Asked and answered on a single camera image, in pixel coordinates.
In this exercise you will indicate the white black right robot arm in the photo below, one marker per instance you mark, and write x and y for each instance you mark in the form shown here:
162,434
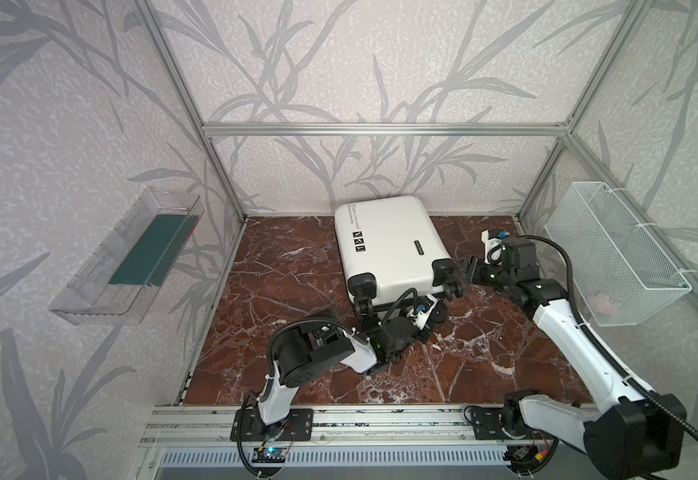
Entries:
634,431

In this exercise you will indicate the white black suitcase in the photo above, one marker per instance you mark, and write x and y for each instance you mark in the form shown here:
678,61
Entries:
389,246

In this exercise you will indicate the clear plastic wall bin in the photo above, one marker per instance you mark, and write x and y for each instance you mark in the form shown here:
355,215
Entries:
89,299

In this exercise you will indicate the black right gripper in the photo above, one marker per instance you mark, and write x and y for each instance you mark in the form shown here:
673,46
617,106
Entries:
478,270

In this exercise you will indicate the green circuit board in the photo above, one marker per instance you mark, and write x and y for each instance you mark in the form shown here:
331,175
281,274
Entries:
269,455

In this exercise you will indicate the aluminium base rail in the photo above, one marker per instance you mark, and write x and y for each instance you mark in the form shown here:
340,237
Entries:
332,425

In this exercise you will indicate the green board in bin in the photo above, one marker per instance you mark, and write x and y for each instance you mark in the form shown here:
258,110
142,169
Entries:
150,260

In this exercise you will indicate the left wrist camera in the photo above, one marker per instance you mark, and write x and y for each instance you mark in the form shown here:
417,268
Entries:
421,314

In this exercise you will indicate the pink item in basket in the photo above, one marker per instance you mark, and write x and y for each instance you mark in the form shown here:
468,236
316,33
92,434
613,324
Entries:
601,304

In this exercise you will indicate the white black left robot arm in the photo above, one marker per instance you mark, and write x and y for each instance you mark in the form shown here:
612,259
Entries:
302,351

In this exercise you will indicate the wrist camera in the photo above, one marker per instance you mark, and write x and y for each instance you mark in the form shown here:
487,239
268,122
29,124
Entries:
421,314
492,238

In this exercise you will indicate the white wire mesh basket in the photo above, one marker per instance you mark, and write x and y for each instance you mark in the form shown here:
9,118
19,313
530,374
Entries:
613,253

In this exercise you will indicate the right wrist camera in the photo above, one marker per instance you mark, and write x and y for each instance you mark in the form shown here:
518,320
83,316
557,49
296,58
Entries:
492,238

